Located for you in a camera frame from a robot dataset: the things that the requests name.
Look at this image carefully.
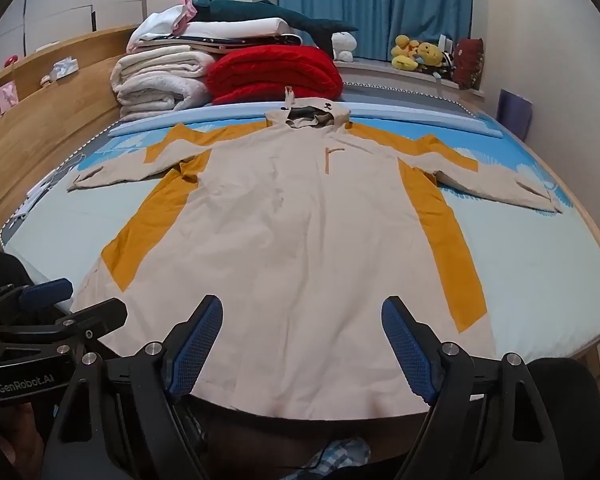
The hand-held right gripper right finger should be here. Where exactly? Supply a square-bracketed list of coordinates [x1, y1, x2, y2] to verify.
[381, 295, 566, 480]

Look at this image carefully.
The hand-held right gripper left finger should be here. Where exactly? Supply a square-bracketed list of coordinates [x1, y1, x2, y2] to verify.
[40, 294, 224, 480]

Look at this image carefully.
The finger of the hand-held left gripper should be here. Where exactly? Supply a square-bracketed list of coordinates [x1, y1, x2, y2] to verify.
[0, 297, 129, 358]
[0, 279, 75, 328]

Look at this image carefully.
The beige and yellow hooded robe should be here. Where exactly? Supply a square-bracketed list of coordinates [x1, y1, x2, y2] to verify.
[67, 86, 565, 420]

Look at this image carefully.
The person's left forearm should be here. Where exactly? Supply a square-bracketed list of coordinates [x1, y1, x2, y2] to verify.
[0, 401, 47, 480]

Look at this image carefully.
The person's checked clothing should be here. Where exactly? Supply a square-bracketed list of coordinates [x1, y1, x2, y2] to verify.
[285, 436, 372, 480]

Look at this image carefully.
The blue patterned bed sheet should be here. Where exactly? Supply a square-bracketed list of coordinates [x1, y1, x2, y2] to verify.
[0, 105, 600, 356]

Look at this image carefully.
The pink gift bag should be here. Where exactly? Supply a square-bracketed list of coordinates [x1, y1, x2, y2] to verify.
[0, 82, 20, 119]

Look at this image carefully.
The fluffy white folded blanket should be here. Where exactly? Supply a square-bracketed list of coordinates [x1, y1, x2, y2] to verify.
[116, 76, 216, 122]

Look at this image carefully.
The grey bed cover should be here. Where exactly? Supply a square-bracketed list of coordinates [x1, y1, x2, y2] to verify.
[205, 77, 487, 117]

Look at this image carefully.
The cream folded blanket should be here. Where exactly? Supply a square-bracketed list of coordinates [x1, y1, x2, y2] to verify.
[110, 44, 216, 92]

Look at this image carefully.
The purple box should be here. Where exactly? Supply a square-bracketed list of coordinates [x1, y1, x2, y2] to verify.
[496, 88, 534, 142]

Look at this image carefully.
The white window sill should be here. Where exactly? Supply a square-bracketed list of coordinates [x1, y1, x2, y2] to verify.
[336, 57, 487, 97]

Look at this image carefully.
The red knitted blanket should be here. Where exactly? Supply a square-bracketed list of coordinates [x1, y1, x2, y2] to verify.
[206, 45, 344, 106]

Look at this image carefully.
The dark red cushion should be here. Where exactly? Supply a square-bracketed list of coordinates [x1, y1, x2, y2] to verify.
[452, 37, 485, 91]

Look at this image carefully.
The black and white plush toy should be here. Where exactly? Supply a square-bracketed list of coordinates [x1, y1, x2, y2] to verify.
[436, 35, 457, 82]

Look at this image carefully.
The patterned folded quilt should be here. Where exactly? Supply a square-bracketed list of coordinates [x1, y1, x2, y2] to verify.
[180, 33, 303, 54]

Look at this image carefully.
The white folded quilt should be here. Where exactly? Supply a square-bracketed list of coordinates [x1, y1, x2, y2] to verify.
[127, 5, 292, 54]

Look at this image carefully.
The teal whale plush toy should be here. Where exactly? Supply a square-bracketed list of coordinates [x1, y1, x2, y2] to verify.
[192, 0, 360, 52]

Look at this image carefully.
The blue curtain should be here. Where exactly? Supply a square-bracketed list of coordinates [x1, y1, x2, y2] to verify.
[277, 0, 474, 62]

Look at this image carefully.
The white cable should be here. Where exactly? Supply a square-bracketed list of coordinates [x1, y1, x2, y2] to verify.
[11, 157, 83, 223]

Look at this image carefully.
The wooden bed frame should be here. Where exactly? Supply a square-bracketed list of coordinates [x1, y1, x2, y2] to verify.
[0, 24, 600, 413]

